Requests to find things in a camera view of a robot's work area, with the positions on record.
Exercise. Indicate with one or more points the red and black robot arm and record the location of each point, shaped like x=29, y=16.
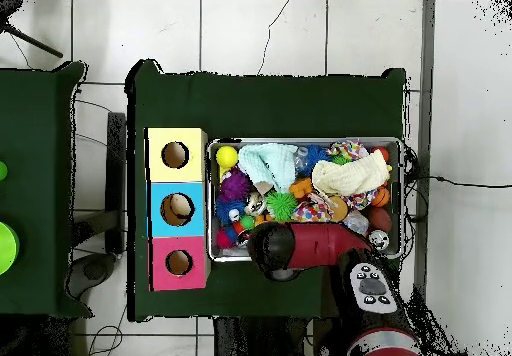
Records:
x=320, y=248

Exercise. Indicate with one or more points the shallow metal mesh bin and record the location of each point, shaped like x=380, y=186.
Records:
x=230, y=256

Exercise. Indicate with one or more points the wooden box with three holes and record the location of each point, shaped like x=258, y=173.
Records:
x=178, y=174

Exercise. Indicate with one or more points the purple spiky ball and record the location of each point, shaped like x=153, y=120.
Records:
x=235, y=184

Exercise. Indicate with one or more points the mint green cloth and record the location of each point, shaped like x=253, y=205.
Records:
x=268, y=162

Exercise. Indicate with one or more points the yellow smooth ball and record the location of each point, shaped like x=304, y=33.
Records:
x=227, y=156

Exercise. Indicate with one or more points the orange plastic block toy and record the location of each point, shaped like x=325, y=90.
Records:
x=300, y=188

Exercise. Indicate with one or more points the tan foam ball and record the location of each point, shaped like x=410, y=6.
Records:
x=340, y=208

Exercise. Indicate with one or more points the cream yellow cloth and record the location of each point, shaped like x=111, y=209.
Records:
x=352, y=176

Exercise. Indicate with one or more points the small orange basketball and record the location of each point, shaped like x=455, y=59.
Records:
x=381, y=197

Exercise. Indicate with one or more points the silver topped drink can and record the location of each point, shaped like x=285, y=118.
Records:
x=378, y=239

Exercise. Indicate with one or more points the dark green side table cloth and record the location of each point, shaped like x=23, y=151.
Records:
x=32, y=172

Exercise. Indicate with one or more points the small bright green object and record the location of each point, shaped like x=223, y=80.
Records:
x=2, y=170

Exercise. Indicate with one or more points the large bright green cup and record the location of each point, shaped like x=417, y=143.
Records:
x=7, y=248

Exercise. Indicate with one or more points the black tripod leg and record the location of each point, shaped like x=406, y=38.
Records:
x=36, y=44

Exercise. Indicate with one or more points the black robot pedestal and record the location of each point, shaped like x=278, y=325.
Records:
x=256, y=338

